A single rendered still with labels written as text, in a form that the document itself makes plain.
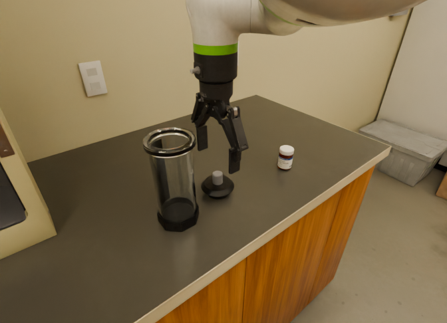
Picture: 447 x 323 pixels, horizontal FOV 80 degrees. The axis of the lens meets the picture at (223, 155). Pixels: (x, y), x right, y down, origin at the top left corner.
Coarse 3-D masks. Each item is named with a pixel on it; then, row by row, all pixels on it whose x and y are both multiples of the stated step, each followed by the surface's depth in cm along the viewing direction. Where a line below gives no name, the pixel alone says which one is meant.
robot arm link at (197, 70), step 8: (200, 56) 53; (208, 56) 52; (216, 56) 52; (224, 56) 52; (232, 56) 53; (200, 64) 54; (208, 64) 53; (216, 64) 53; (224, 64) 53; (232, 64) 54; (192, 72) 54; (200, 72) 55; (208, 72) 54; (216, 72) 54; (224, 72) 54; (232, 72) 55; (208, 80) 55; (216, 80) 54; (224, 80) 55
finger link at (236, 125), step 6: (228, 114) 58; (234, 120) 58; (240, 120) 59; (234, 126) 58; (240, 126) 59; (234, 132) 58; (240, 132) 59; (234, 138) 59; (240, 138) 59; (240, 144) 59; (246, 144) 60; (240, 150) 59
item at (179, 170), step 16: (160, 128) 59; (176, 128) 59; (144, 144) 53; (160, 144) 60; (176, 144) 61; (192, 144) 54; (160, 160) 53; (176, 160) 53; (192, 160) 58; (160, 176) 56; (176, 176) 55; (192, 176) 59; (160, 192) 58; (176, 192) 58; (192, 192) 61; (160, 208) 62; (176, 208) 60; (192, 208) 63
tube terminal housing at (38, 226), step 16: (0, 112) 50; (16, 144) 55; (0, 160) 50; (16, 160) 51; (16, 176) 52; (32, 176) 62; (32, 192) 55; (32, 208) 57; (32, 224) 58; (48, 224) 60; (0, 240) 55; (16, 240) 57; (32, 240) 60; (0, 256) 57
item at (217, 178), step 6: (216, 174) 72; (222, 174) 72; (204, 180) 75; (210, 180) 75; (216, 180) 72; (222, 180) 73; (228, 180) 75; (204, 186) 73; (210, 186) 72; (216, 186) 72; (222, 186) 72; (228, 186) 72; (204, 192) 72; (210, 192) 71; (216, 192) 71; (222, 192) 71; (228, 192) 72; (216, 198) 73; (222, 198) 73
